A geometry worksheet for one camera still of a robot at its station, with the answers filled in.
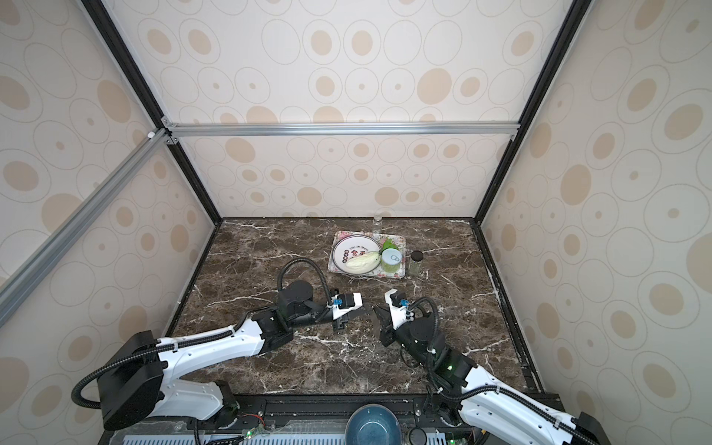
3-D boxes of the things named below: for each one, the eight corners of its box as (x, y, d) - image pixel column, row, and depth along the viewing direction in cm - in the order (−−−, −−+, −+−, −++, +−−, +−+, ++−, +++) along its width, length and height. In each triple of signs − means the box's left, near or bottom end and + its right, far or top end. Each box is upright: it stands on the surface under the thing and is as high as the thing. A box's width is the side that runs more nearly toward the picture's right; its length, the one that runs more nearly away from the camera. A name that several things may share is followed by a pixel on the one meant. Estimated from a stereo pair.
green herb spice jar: (409, 277, 104) (413, 260, 95) (407, 267, 107) (411, 250, 98) (419, 277, 104) (424, 260, 96) (417, 267, 107) (422, 250, 98)
